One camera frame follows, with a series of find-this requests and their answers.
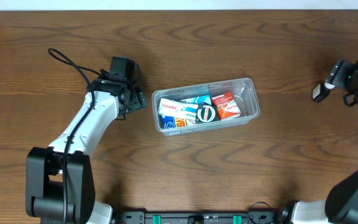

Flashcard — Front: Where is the white Panadol packet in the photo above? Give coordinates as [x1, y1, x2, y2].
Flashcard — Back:
[158, 98, 198, 121]

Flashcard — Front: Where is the blue fever medicine box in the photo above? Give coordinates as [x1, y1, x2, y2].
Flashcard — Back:
[160, 95, 213, 130]

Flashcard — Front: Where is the clear plastic container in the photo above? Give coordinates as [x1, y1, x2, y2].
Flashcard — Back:
[152, 78, 260, 136]

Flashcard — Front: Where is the green Zam-Buk box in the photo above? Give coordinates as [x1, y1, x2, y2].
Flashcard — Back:
[195, 105, 219, 124]

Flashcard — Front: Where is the red Panadol box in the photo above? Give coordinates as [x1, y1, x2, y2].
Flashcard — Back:
[211, 91, 241, 121]

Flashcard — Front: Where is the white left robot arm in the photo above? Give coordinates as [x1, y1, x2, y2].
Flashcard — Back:
[25, 57, 147, 223]

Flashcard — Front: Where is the dark syrup bottle white cap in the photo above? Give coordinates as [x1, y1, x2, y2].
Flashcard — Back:
[312, 82, 335, 103]

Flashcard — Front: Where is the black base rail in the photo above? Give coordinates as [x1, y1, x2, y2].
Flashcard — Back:
[110, 202, 293, 224]

